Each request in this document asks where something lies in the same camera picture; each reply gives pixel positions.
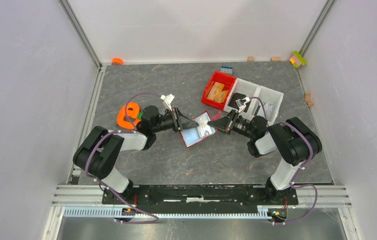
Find red leather card holder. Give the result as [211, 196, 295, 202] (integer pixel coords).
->
[180, 110, 222, 148]

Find wooden block at wall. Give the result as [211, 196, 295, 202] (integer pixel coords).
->
[246, 56, 255, 62]
[270, 56, 282, 62]

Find grey slotted cable duct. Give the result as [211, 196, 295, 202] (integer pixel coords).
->
[63, 205, 271, 220]

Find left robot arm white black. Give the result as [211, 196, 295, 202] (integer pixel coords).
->
[72, 105, 199, 204]

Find small orange cap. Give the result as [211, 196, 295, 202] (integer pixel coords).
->
[111, 57, 124, 66]

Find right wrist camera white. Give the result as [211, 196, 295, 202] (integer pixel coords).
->
[235, 97, 251, 113]

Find white divided plastic bin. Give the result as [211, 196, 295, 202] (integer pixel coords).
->
[223, 78, 284, 125]

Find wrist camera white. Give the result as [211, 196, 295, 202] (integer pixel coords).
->
[160, 94, 175, 111]
[235, 97, 251, 113]

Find silver cards in white bin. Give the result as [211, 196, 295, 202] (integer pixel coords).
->
[263, 102, 275, 121]

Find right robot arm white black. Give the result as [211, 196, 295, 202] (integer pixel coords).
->
[207, 110, 323, 204]

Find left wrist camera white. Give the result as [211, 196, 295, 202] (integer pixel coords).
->
[160, 94, 175, 111]

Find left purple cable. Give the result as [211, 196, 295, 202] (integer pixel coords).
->
[84, 92, 168, 225]

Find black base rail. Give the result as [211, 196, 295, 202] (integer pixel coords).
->
[120, 184, 299, 206]

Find blue white small block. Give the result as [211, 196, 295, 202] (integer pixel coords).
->
[220, 66, 233, 75]

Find wooden piece right edge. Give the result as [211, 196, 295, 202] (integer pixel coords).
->
[304, 92, 314, 108]

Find silver VIP credit card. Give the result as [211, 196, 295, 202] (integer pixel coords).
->
[194, 112, 216, 139]

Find red plastic bin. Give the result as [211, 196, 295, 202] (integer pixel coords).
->
[201, 71, 237, 110]

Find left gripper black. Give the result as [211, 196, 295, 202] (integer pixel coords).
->
[152, 106, 199, 133]

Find black cards in white bin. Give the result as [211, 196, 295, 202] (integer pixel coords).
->
[227, 92, 251, 113]

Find colourful toy brick stack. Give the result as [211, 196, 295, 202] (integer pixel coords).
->
[289, 51, 308, 69]

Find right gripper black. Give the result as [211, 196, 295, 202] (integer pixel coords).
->
[206, 109, 254, 140]

